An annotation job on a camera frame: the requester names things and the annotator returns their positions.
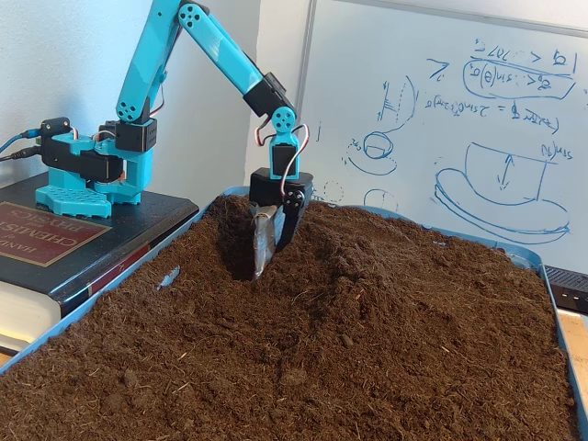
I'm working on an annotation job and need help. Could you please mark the blue cable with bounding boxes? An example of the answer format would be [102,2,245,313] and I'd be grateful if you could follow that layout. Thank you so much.
[0,130,42,155]

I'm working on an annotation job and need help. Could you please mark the blue plastic tray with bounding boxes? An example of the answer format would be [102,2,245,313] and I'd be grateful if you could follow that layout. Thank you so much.
[0,185,588,441]

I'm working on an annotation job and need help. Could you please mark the red white servo wire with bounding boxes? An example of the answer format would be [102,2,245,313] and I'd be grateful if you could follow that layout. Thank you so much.
[254,114,277,149]
[277,123,311,197]

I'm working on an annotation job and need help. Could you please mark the whiteboard with blue sketches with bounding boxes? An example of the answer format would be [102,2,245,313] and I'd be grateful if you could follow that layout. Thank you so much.
[284,0,588,272]

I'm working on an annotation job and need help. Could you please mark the black perforated device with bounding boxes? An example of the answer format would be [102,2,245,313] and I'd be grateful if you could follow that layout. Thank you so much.
[544,265,588,316]

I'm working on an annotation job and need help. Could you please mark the black controller board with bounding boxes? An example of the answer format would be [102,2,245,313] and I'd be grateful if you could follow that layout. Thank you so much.
[39,117,74,147]

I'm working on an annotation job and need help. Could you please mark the black chemistry handbook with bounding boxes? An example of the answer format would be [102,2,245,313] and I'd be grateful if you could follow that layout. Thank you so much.
[0,174,201,357]

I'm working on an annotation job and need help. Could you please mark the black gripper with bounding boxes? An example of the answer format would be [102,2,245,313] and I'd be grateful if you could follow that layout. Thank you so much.
[249,167,316,282]

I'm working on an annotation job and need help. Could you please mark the brown soil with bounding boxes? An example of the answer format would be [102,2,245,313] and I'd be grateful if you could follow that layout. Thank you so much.
[0,192,580,441]

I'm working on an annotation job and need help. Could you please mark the black cable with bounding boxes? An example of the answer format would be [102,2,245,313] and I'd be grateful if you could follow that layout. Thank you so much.
[0,145,45,162]

